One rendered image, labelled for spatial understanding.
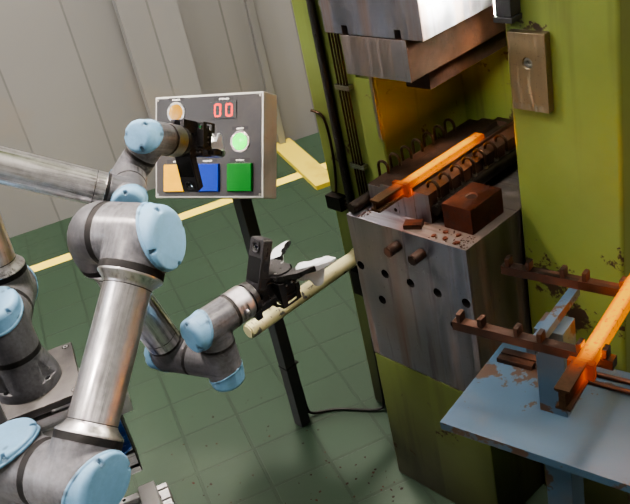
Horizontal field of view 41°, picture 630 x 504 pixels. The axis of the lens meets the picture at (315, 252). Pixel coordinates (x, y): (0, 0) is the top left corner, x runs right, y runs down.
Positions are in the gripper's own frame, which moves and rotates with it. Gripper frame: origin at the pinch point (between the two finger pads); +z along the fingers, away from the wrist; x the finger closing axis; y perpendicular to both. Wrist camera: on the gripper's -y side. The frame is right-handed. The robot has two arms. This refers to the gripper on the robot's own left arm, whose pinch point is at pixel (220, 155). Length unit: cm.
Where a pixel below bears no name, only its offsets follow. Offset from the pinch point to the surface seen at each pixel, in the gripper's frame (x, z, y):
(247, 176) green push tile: -2.7, 9.6, -4.8
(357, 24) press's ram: -41, -11, 27
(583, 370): -94, -41, -40
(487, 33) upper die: -65, 12, 28
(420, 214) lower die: -50, 9, -15
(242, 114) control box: -0.7, 10.3, 11.6
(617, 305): -98, -23, -31
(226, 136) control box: 4.1, 10.3, 6.0
